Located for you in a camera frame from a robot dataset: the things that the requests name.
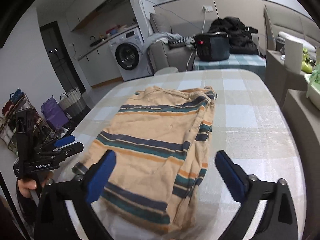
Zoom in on striped beige t-shirt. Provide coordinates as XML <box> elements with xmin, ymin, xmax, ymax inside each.
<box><xmin>73</xmin><ymin>86</ymin><xmax>217</xmax><ymax>234</ymax></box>

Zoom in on white bowl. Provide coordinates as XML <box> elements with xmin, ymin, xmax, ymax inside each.
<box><xmin>304</xmin><ymin>74</ymin><xmax>320</xmax><ymax>110</ymax></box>

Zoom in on grey curved counter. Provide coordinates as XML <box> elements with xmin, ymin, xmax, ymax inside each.
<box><xmin>264</xmin><ymin>49</ymin><xmax>320</xmax><ymax>181</ymax></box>

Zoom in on plaid beige tablecloth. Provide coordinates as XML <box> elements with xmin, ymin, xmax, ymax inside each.
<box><xmin>74</xmin><ymin>69</ymin><xmax>306</xmax><ymax>239</ymax></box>

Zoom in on white paper towel roll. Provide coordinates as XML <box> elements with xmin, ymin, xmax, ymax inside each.
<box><xmin>284</xmin><ymin>38</ymin><xmax>303</xmax><ymax>74</ymax></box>

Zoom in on grey sofa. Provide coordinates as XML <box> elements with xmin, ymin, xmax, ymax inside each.
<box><xmin>144</xmin><ymin>14</ymin><xmax>259</xmax><ymax>72</ymax></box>

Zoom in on woven laundry basket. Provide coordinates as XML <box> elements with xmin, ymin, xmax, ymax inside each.
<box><xmin>58</xmin><ymin>87</ymin><xmax>91</xmax><ymax>124</ymax></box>

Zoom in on wooden shoe rack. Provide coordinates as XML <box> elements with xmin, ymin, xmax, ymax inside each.
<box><xmin>1</xmin><ymin>93</ymin><xmax>53</xmax><ymax>155</ymax></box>

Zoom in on person's left hand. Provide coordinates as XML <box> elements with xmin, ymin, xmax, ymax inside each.
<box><xmin>17</xmin><ymin>171</ymin><xmax>53</xmax><ymax>198</ymax></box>

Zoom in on grey sofa cushion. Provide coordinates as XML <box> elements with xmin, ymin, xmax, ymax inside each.
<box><xmin>150</xmin><ymin>13</ymin><xmax>172</xmax><ymax>33</ymax></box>

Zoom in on green plastic bag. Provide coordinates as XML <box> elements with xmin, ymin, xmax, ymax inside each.
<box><xmin>306</xmin><ymin>63</ymin><xmax>320</xmax><ymax>98</ymax></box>

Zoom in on black jacket pile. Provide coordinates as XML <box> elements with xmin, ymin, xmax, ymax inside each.
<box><xmin>208</xmin><ymin>17</ymin><xmax>259</xmax><ymax>55</ymax></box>

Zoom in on white front-load washing machine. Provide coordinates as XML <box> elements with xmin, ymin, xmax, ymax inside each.
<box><xmin>108</xmin><ymin>27</ymin><xmax>153</xmax><ymax>81</ymax></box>

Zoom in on teal plaid side table cloth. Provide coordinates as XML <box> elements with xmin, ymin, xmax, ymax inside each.
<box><xmin>193</xmin><ymin>54</ymin><xmax>266</xmax><ymax>81</ymax></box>

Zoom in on white wall socket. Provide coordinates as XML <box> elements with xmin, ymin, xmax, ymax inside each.
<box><xmin>202</xmin><ymin>5</ymin><xmax>214</xmax><ymax>13</ymax></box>

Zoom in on beige padded headboard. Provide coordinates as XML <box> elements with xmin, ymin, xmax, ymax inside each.
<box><xmin>264</xmin><ymin>5</ymin><xmax>319</xmax><ymax>50</ymax></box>

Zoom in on black electric pressure cooker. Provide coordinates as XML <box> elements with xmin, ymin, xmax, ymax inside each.
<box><xmin>194</xmin><ymin>32</ymin><xmax>230</xmax><ymax>62</ymax></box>

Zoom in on grey clothes on sofa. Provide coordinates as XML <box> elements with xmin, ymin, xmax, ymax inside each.
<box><xmin>142</xmin><ymin>32</ymin><xmax>195</xmax><ymax>53</ymax></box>

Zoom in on black range hood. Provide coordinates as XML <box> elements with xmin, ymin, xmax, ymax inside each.
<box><xmin>95</xmin><ymin>0</ymin><xmax>128</xmax><ymax>12</ymax></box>

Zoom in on purple bag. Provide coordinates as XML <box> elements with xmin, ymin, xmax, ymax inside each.
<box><xmin>41</xmin><ymin>96</ymin><xmax>69</xmax><ymax>129</ymax></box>

